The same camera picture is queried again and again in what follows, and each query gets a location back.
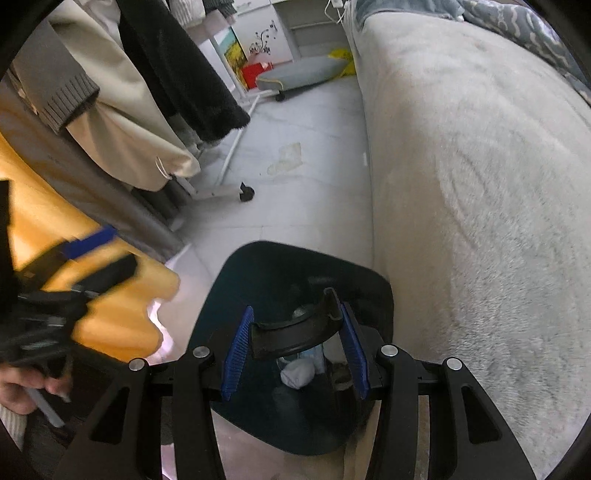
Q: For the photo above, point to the red box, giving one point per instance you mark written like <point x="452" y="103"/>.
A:
<point x="252" y="71"/>

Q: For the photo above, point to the black plastic clip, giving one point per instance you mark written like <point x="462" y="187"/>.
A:
<point x="269" y="341"/>

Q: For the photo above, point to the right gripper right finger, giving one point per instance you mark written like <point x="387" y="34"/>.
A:
<point x="468" y="436"/>

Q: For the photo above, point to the yellow orange fabric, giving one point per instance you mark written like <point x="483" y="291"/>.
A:
<point x="117" y="323"/>

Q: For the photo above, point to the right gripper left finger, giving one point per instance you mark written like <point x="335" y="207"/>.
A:
<point x="121" y="437"/>

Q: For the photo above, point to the dark teal trash bin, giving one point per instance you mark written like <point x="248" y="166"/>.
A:
<point x="272" y="301"/>

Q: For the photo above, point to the yellow plastic bag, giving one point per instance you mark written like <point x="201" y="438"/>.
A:
<point x="346" y="56"/>

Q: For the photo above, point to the white puffer jacket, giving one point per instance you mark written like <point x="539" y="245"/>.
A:
<point x="188" y="13"/>

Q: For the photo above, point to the blue patterned fleece blanket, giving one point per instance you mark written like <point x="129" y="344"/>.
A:
<point x="524" y="27"/>

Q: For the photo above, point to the blue grey pillow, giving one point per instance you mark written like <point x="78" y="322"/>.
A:
<point x="447" y="9"/>

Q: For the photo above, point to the grey bed with sheet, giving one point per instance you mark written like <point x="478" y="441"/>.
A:
<point x="480" y="160"/>

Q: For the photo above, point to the large white tissue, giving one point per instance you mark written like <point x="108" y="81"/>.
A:
<point x="298" y="373"/>

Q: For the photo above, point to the black fuzzy hanging garment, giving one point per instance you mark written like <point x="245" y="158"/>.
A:
<point x="178" y="76"/>

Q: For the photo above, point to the sunflower picture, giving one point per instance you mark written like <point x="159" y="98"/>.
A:
<point x="234" y="54"/>

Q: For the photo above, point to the beige hanging coat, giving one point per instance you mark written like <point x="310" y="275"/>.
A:
<point x="124" y="132"/>

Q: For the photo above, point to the grey floor cushion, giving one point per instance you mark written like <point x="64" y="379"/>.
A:
<point x="297" y="75"/>

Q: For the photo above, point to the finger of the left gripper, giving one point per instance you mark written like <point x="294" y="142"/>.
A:
<point x="87" y="244"/>
<point x="106" y="276"/>

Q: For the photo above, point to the grey knit sweater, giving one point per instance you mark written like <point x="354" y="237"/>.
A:
<point x="55" y="84"/>

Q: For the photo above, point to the white rolling clothes rack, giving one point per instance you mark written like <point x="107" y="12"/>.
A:
<point x="212" y="29"/>

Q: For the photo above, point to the person's left hand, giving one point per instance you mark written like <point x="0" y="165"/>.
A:
<point x="16" y="381"/>

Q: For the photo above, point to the white dressing table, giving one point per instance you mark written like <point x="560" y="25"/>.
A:
<point x="283" y="31"/>

